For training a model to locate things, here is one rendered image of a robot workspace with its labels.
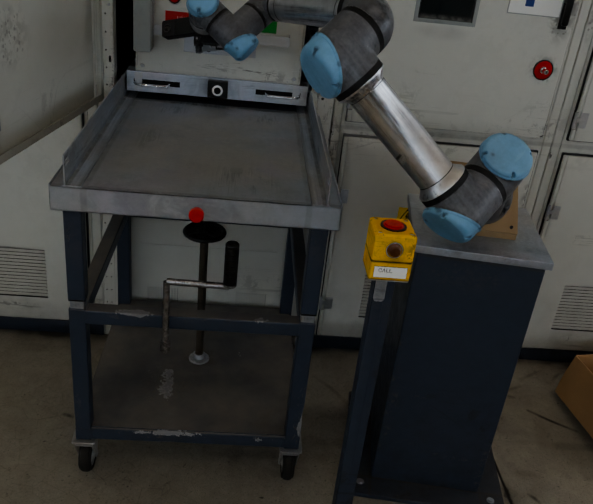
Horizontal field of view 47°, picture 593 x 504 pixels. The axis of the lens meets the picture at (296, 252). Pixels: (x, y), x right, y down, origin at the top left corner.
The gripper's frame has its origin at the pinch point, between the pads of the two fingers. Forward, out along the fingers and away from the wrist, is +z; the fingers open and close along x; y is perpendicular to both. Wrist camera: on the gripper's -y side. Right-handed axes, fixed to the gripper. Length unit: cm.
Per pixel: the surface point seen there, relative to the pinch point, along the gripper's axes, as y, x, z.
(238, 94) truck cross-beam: 11.6, -10.4, 10.7
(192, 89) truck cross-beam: -2.1, -10.0, 10.6
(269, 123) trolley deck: 21.0, -20.8, -0.4
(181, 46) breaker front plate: -5.7, 1.1, 5.7
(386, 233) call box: 41, -55, -72
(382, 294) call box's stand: 42, -66, -64
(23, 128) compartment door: -39, -32, -27
